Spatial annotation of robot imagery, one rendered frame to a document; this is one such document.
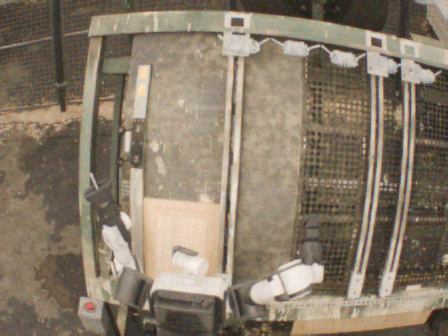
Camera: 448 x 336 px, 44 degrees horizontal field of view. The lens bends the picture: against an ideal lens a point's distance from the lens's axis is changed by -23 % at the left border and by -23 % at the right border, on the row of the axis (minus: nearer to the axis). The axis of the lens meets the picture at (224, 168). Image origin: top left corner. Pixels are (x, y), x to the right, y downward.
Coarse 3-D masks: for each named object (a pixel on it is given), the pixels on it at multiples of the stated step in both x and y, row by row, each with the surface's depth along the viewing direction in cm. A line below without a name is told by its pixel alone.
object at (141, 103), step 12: (144, 96) 267; (144, 108) 268; (144, 132) 271; (144, 144) 272; (144, 156) 274; (132, 168) 272; (144, 168) 276; (132, 180) 273; (132, 192) 274; (132, 204) 275; (132, 216) 276; (132, 228) 277; (132, 240) 278; (132, 252) 279; (144, 264) 282
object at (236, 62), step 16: (240, 16) 251; (224, 32) 253; (224, 48) 253; (240, 48) 243; (240, 64) 258; (240, 80) 260; (240, 96) 261; (240, 112) 262; (240, 128) 263; (224, 144) 265; (240, 144) 268; (224, 160) 266; (224, 176) 267; (224, 192) 268; (224, 208) 269; (224, 224) 270; (224, 240) 275; (224, 256) 273; (224, 272) 276
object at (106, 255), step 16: (368, 128) 377; (352, 208) 422; (384, 208) 421; (432, 208) 419; (336, 240) 351; (112, 256) 309; (112, 272) 308; (336, 272) 296; (368, 272) 294; (112, 320) 318; (128, 320) 357; (256, 320) 328; (432, 320) 327
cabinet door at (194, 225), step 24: (144, 216) 278; (168, 216) 277; (192, 216) 276; (216, 216) 275; (144, 240) 280; (168, 240) 279; (192, 240) 278; (216, 240) 277; (168, 264) 281; (216, 264) 279
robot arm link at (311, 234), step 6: (312, 222) 238; (318, 222) 239; (306, 228) 240; (312, 228) 239; (318, 228) 239; (306, 234) 238; (312, 234) 237; (318, 234) 238; (306, 240) 238; (312, 240) 237; (318, 240) 238; (300, 246) 238; (306, 246) 235; (312, 246) 234; (318, 246) 235; (300, 252) 236; (318, 252) 234
